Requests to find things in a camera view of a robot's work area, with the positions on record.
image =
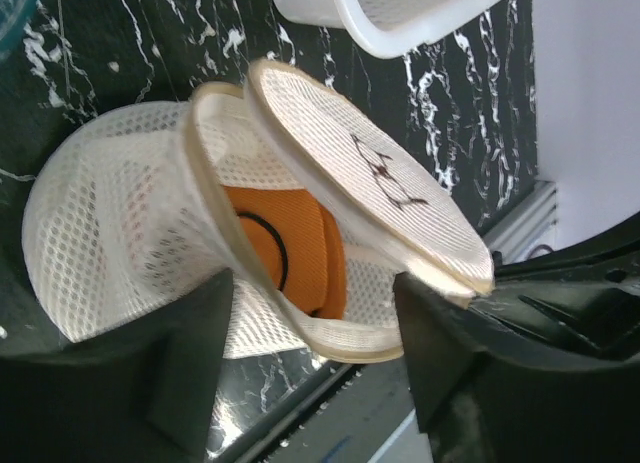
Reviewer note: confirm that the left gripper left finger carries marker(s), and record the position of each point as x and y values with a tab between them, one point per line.
141	392

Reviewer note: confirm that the white plastic basket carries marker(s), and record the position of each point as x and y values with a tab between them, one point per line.
386	29

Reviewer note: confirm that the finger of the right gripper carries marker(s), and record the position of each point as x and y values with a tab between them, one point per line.
583	299

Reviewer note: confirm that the white mesh laundry bag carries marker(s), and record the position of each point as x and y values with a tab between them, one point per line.
282	181

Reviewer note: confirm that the orange bra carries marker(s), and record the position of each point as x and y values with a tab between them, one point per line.
299	243

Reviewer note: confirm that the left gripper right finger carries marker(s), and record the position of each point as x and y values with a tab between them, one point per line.
484	393

